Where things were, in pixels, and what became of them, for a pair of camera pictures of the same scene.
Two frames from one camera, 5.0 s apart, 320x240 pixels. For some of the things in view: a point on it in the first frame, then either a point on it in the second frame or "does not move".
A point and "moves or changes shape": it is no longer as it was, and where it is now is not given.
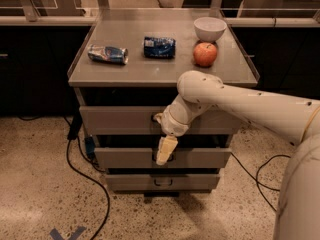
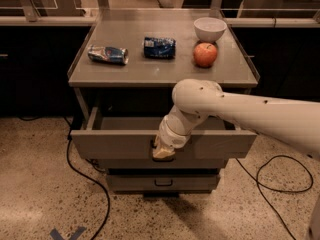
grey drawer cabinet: x=127 y=71 does not move
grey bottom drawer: x=162 y=182 does not move
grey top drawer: x=139 y=120 moves or changes shape
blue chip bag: x=156 y=47 does not move
